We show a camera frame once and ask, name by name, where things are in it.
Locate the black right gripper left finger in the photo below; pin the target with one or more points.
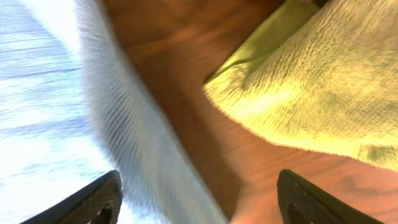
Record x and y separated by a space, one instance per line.
98 202

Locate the blue cloth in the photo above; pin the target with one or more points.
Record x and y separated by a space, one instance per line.
72 109

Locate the lower green cloth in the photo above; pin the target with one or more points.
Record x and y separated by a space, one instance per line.
319 78

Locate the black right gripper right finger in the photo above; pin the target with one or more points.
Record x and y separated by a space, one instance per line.
302 202

